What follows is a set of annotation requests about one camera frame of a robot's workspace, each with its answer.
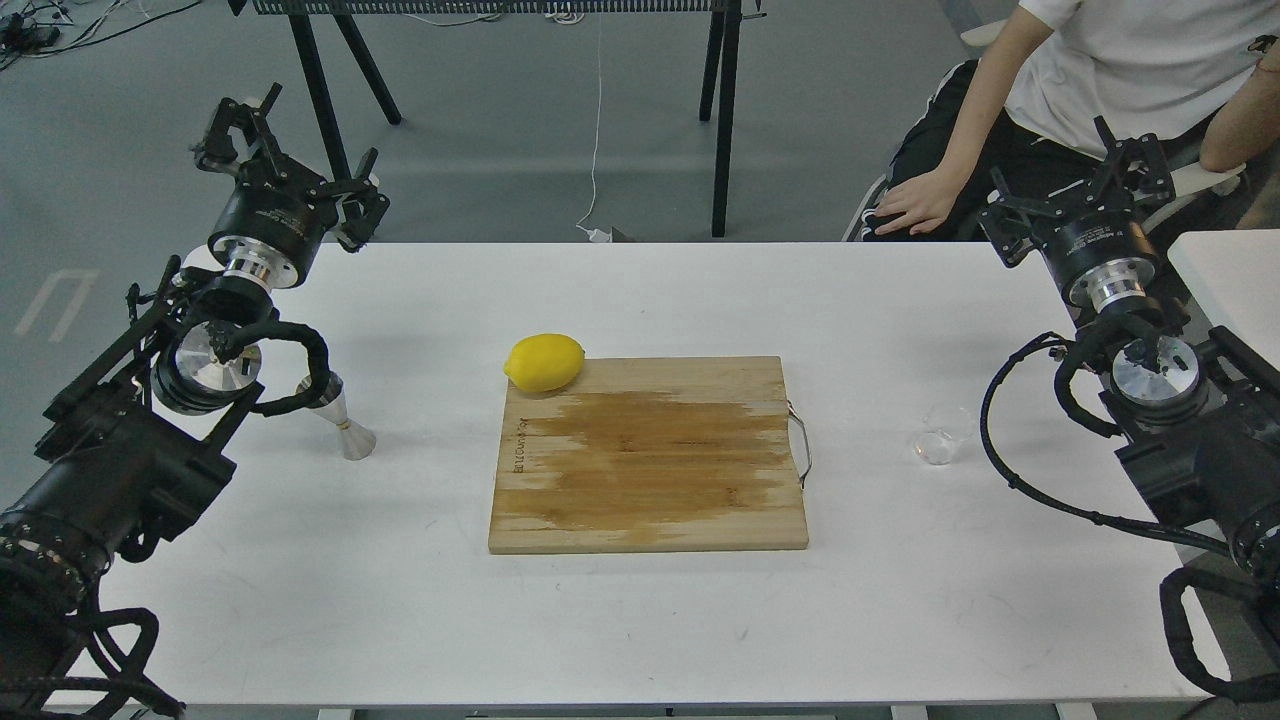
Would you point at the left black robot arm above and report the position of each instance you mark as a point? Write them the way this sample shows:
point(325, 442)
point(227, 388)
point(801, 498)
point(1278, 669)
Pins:
point(136, 447)

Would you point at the seated person white shirt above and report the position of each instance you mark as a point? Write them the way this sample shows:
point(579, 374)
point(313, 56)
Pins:
point(1181, 70)

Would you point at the yellow lemon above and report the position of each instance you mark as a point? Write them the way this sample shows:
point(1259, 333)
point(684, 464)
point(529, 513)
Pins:
point(544, 362)

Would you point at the clear glass measuring cup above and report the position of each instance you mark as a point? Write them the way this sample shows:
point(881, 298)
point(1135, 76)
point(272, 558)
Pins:
point(946, 430)

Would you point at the wooden cutting board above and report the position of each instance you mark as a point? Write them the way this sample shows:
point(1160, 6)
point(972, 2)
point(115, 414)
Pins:
point(650, 454)

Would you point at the steel double jigger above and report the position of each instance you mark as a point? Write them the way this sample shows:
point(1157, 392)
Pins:
point(356, 441)

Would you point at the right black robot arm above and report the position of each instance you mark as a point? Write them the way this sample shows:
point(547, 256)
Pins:
point(1199, 421)

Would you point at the person's right hand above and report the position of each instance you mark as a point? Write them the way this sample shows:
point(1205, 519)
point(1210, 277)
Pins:
point(921, 204)

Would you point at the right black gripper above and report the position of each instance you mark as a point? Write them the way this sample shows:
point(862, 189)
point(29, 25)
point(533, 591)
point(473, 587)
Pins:
point(1096, 254)

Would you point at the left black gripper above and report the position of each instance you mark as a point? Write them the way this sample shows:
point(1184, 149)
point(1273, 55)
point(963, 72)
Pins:
point(270, 204)

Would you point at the white side table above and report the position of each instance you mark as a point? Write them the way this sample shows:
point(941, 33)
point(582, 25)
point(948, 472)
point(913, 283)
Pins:
point(1234, 276)

